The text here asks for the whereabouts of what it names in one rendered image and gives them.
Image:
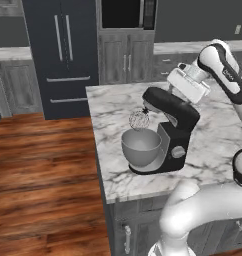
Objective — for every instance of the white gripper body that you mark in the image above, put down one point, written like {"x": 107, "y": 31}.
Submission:
{"x": 189, "y": 87}

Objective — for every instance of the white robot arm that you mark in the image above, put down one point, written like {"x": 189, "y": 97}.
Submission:
{"x": 193, "y": 210}

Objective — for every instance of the black stand mixer head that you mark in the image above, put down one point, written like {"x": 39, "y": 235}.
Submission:
{"x": 174, "y": 106}

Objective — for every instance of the black stand mixer base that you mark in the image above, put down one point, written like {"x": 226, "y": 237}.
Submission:
{"x": 171, "y": 143}

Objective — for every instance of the grey mixer knob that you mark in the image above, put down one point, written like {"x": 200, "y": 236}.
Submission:
{"x": 178, "y": 152}

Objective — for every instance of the grey base cupboard run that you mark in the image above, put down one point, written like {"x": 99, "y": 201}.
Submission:
{"x": 19, "y": 86}
{"x": 166, "y": 65}

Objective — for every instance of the grey mixing bowl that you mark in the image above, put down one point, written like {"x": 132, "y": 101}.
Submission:
{"x": 141, "y": 150}

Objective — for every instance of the grey tall cupboard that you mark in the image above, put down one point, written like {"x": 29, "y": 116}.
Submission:
{"x": 116, "y": 56}

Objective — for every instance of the black built-in microwave oven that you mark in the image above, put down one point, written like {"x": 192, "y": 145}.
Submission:
{"x": 126, "y": 13}

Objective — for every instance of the dark navy fridge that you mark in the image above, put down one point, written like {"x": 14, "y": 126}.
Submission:
{"x": 63, "y": 56}

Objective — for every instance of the grey island drawer front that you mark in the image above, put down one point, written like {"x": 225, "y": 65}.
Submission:
{"x": 126, "y": 208}

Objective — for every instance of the grey island cupboard door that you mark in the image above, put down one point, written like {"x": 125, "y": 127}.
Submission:
{"x": 143, "y": 238}
{"x": 223, "y": 235}

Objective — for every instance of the white wall socket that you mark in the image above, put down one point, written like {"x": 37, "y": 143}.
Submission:
{"x": 238, "y": 29}

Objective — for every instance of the grey wall cupboard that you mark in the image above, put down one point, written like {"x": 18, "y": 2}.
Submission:
{"x": 6, "y": 7}

